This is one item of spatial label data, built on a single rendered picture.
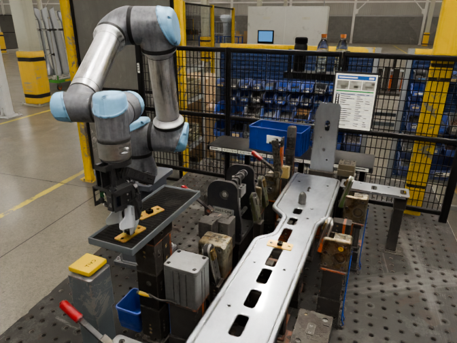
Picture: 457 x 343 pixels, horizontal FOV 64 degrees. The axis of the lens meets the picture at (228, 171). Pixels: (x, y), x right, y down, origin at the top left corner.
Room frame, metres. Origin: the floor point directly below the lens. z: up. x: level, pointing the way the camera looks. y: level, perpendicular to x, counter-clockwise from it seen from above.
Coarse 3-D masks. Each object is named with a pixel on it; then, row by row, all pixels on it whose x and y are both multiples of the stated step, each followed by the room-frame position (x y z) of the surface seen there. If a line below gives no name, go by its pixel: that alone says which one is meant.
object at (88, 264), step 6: (84, 258) 0.73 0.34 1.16; (90, 258) 0.73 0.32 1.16; (96, 258) 0.73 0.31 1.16; (102, 258) 0.73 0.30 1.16; (72, 264) 0.71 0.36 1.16; (78, 264) 0.71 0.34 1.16; (84, 264) 0.71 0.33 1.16; (90, 264) 0.71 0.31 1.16; (96, 264) 0.71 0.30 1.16; (102, 264) 0.72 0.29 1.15; (72, 270) 0.69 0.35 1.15; (78, 270) 0.69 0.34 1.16; (84, 270) 0.68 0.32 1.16; (90, 270) 0.69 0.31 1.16; (96, 270) 0.70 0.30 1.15
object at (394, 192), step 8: (352, 184) 1.54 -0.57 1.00; (360, 184) 1.54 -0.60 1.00; (368, 184) 1.54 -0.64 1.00; (376, 184) 1.54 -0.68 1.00; (360, 192) 1.49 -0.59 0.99; (368, 192) 1.47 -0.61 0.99; (376, 192) 1.46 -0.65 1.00; (384, 192) 1.46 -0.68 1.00; (392, 192) 1.47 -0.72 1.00; (400, 192) 1.47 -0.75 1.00; (408, 192) 1.47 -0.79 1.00
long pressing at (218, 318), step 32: (288, 192) 1.45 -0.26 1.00; (320, 192) 1.46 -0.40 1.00; (320, 224) 1.20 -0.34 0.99; (256, 256) 0.98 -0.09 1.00; (288, 256) 0.98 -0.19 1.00; (224, 288) 0.82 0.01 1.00; (256, 288) 0.83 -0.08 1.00; (288, 288) 0.83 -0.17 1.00; (224, 320) 0.71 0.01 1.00; (256, 320) 0.71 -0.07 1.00
